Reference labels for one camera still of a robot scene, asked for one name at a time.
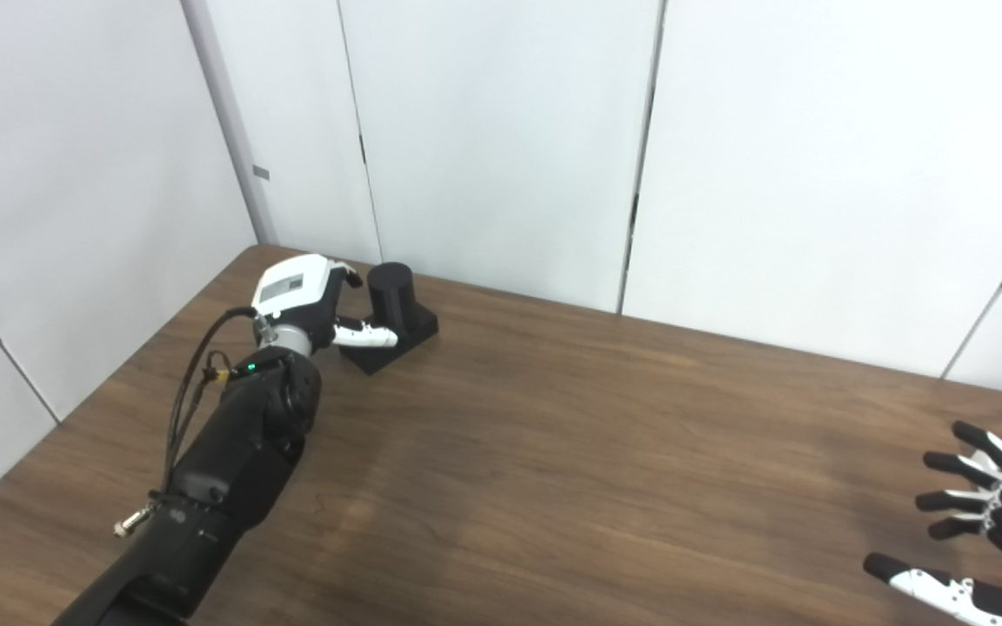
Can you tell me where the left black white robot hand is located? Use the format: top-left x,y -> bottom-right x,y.
251,254 -> 399,350

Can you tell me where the black peg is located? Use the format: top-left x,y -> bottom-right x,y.
340,262 -> 439,376

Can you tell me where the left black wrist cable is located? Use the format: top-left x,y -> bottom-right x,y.
162,306 -> 258,496

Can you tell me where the gray wall post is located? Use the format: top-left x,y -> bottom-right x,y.
181,0 -> 280,246

